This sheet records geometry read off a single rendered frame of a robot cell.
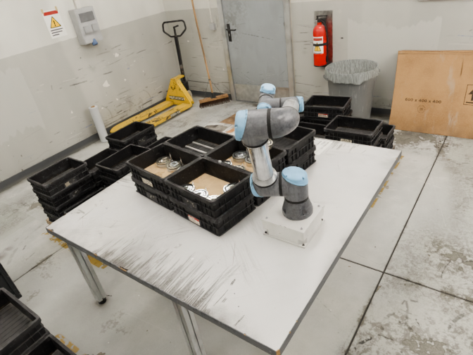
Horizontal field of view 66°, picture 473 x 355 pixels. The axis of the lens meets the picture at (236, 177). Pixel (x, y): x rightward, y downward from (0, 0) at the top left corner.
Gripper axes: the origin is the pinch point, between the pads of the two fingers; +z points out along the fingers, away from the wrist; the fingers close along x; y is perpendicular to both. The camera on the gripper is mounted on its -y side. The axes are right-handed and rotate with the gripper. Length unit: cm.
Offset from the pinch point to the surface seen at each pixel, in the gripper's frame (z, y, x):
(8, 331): 66, 40, 141
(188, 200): 17, 8, 48
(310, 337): 79, -76, 33
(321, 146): 28, -14, -60
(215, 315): 15, -43, 85
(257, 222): 23.1, -24.1, 28.7
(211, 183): 22.1, 11.8, 26.0
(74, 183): 105, 142, 46
